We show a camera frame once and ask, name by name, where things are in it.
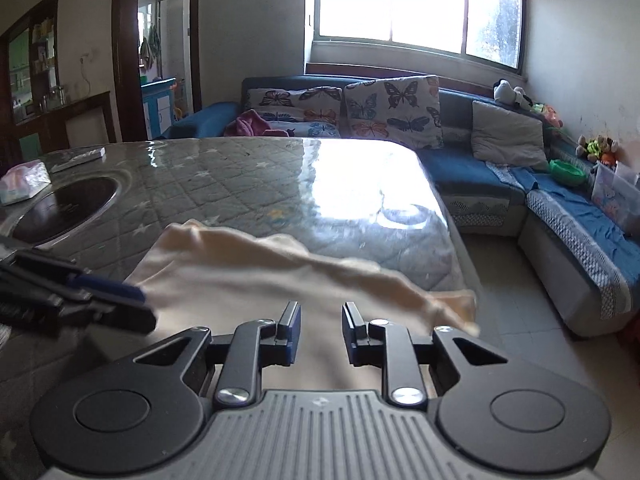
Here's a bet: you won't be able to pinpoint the white backed chair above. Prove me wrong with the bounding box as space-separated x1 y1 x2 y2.
65 107 111 149

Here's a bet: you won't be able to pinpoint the grey cushion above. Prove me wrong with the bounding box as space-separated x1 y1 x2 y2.
471 100 551 174

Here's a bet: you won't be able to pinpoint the dark wooden door frame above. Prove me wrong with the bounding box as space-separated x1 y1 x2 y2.
112 0 202 142

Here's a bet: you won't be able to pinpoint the blue corner sofa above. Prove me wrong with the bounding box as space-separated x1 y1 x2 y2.
155 75 640 339

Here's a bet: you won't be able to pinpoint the panda plush toy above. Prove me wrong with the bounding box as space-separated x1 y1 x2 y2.
493 79 534 111

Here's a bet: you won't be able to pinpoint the blue cabinet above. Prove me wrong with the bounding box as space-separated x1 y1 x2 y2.
141 78 177 136

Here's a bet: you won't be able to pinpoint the round black cooktop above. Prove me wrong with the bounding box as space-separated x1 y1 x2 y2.
10 176 123 249

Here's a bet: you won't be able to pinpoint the green bowl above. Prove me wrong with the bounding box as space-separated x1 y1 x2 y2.
549 159 587 189

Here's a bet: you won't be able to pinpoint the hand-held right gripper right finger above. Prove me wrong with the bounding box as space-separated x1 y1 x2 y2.
341 302 509 406

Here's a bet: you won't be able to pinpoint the white remote control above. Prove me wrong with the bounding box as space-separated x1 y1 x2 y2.
52 147 107 174

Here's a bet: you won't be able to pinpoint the hanging clothes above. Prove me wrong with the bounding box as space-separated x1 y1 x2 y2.
139 24 162 69

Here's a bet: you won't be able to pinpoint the clear plastic storage box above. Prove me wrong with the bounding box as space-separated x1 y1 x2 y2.
591 161 640 239

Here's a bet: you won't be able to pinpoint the cream garment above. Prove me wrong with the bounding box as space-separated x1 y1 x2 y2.
122 218 482 392

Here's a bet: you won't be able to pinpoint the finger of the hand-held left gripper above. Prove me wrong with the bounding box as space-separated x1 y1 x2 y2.
0 280 157 336
10 251 147 306

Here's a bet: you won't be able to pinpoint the dark wooden cabinet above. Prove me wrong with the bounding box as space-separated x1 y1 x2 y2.
0 0 117 162

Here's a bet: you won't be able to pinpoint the square butterfly print cushion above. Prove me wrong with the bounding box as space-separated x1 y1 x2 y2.
342 75 445 150

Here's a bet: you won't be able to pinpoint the small plush toys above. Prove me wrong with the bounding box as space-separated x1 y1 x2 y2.
576 135 621 166

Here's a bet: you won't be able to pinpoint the pink and green toy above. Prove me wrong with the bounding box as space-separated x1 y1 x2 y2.
532 103 564 129

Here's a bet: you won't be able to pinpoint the pink tissue pack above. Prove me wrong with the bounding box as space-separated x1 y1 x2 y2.
0 160 52 206

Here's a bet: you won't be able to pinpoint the pink cloth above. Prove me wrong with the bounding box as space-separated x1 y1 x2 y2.
223 110 296 139

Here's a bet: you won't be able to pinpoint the window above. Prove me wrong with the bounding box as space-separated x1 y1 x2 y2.
305 0 531 74

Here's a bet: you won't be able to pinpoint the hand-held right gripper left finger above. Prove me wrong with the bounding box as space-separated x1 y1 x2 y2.
134 301 302 407

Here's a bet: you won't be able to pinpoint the long butterfly print cushion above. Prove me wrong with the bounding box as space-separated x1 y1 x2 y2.
243 87 346 139

